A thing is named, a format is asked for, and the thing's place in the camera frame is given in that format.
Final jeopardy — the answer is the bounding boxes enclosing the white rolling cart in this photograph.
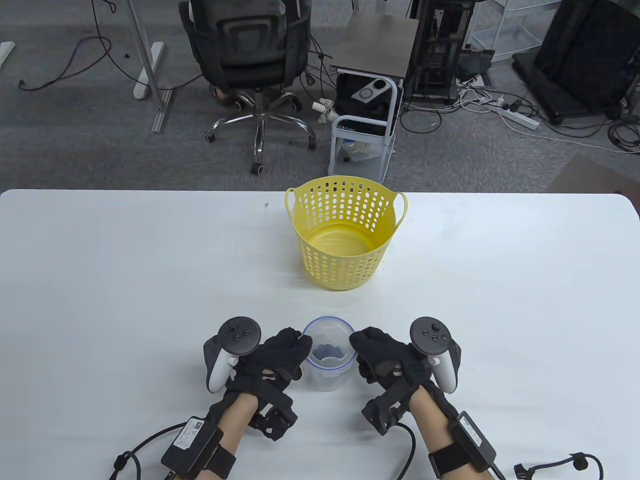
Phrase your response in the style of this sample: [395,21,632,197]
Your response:
[327,12,420,185]

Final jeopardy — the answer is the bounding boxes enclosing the black mesh office chair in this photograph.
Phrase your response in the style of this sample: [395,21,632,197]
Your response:
[178,0,317,175]

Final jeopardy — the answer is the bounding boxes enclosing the black cable from left box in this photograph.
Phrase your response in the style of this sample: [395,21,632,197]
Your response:
[112,421,192,480]

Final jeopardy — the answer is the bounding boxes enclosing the black and white right controller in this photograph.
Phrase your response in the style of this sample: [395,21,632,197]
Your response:
[410,316,462,394]

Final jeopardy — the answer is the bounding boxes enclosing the person's left forearm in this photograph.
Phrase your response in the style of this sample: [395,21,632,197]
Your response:
[199,392,263,480]

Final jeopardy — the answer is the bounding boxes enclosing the white wire rack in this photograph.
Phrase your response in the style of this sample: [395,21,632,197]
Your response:
[470,0,557,64]

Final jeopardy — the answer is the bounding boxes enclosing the black and white controller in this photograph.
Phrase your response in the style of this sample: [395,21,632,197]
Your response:
[202,316,263,395]
[410,316,462,394]

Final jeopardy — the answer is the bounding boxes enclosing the black box strapped left forearm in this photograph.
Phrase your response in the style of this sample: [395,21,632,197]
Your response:
[161,416,237,480]

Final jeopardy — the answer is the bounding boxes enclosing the black device with grey disc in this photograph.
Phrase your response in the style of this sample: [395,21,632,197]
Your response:
[336,72,401,137]

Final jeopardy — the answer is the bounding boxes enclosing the clear plastic container blue rim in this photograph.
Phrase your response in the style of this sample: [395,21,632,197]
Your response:
[301,315,357,393]

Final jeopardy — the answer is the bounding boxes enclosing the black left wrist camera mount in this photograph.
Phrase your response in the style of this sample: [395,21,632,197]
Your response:
[246,389,299,442]

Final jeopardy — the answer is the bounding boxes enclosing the large black screen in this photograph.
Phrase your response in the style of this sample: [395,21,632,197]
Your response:
[512,0,640,126]

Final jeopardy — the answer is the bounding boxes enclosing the black open computer tower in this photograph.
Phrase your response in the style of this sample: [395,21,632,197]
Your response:
[403,0,496,107]

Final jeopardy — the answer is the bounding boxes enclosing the black floor cable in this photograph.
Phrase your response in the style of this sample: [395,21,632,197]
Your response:
[18,0,127,92]

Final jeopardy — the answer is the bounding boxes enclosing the tangle of floor cables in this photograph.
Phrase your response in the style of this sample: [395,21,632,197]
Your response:
[400,75,640,153]

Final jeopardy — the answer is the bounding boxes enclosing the yellow perforated plastic basket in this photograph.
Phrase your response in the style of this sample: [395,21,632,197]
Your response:
[285,176,408,292]

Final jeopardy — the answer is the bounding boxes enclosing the black and white left controller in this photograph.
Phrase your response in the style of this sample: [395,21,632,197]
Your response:
[202,316,263,395]

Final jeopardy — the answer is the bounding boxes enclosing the black box strapped forearm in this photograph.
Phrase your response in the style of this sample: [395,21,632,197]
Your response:
[161,416,237,480]
[428,411,498,479]

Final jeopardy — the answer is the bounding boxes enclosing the dark small pieces in container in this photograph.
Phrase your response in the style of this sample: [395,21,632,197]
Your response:
[312,343,347,361]

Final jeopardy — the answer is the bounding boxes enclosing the black cable from right mount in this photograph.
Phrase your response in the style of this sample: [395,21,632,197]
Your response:
[394,422,419,480]

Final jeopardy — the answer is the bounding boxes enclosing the white desk leg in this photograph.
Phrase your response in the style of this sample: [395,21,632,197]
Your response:
[121,0,166,100]

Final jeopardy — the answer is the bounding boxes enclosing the person's right hand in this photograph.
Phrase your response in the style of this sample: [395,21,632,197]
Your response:
[349,326,437,401]

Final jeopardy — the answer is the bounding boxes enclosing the person's left hand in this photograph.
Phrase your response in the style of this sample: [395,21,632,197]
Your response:
[226,327,314,402]

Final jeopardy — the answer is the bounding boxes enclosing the black cable with plug end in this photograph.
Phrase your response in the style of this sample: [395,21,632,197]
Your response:
[514,452,605,480]

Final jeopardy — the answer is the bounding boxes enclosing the black box strapped right forearm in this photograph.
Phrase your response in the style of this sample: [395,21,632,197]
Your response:
[428,411,498,479]

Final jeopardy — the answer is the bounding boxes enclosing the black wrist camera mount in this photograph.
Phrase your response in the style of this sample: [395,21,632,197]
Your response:
[361,384,417,436]
[246,389,299,442]

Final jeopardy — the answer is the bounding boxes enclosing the aluminium profile leg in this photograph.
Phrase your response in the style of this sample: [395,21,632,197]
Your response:
[152,75,177,134]

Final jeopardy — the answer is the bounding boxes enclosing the person's right forearm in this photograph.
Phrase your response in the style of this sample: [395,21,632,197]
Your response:
[407,387,483,480]

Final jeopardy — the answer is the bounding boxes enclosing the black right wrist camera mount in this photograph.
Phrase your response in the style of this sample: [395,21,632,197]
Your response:
[361,384,417,436]

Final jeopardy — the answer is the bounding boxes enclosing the white power strip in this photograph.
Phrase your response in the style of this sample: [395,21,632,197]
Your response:
[499,107,541,132]

